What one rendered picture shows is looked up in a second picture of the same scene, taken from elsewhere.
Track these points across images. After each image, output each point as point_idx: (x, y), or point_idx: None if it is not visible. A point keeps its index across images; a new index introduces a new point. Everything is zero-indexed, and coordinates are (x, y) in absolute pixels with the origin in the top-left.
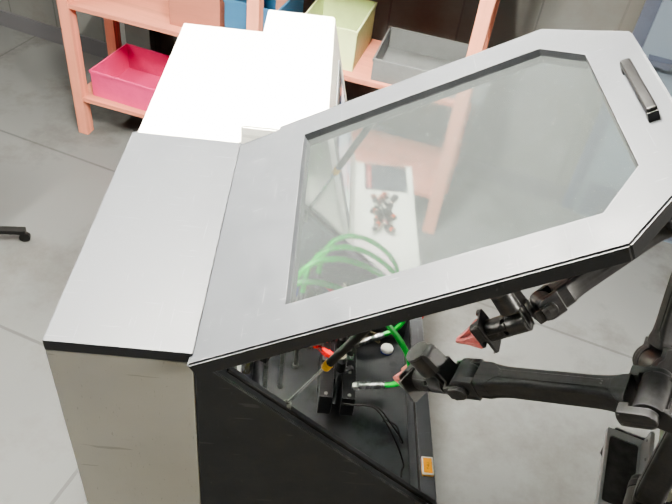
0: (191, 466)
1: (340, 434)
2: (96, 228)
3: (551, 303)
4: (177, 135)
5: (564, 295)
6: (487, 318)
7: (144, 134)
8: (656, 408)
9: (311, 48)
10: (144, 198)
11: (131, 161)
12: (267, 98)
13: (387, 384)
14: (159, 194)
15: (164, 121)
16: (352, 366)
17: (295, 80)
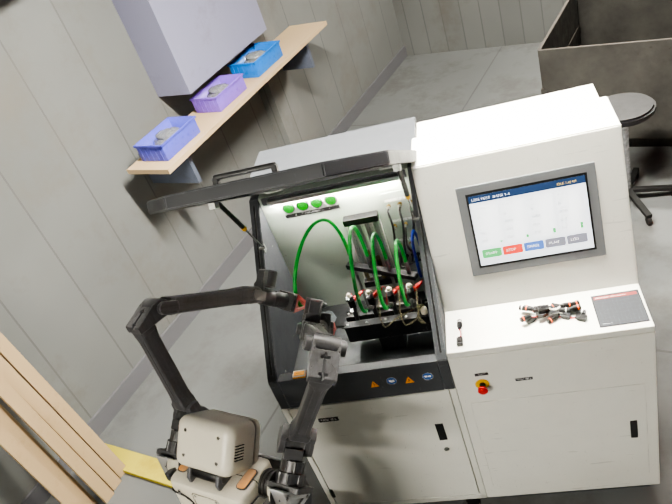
0: None
1: (351, 350)
2: (327, 137)
3: (299, 324)
4: (427, 132)
5: (303, 328)
6: (327, 323)
7: (412, 120)
8: (143, 300)
9: (542, 131)
10: (352, 140)
11: (384, 126)
12: (450, 136)
13: None
14: (356, 142)
15: (441, 123)
16: (352, 310)
17: (482, 138)
